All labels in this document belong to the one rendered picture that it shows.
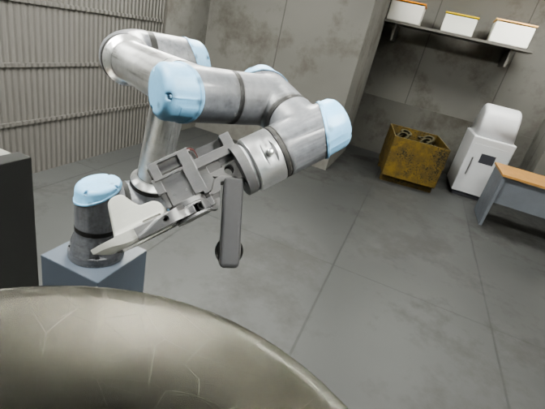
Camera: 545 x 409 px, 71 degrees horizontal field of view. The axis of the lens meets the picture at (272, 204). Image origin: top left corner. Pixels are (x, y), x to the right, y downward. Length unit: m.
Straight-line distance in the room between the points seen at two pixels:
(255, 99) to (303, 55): 4.55
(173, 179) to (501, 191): 4.77
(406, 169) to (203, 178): 4.97
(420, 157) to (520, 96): 2.04
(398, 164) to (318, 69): 1.63
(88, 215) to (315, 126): 0.74
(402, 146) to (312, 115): 4.80
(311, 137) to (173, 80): 0.18
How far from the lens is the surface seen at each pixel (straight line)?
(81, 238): 1.15
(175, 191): 0.48
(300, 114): 0.52
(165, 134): 0.99
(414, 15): 6.14
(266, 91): 0.56
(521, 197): 5.14
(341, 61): 4.97
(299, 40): 5.11
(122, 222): 0.47
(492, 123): 5.95
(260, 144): 0.49
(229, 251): 0.48
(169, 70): 0.50
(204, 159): 0.49
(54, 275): 1.23
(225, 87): 0.53
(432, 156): 5.39
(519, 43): 6.19
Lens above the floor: 1.60
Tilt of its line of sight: 25 degrees down
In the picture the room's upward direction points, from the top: 14 degrees clockwise
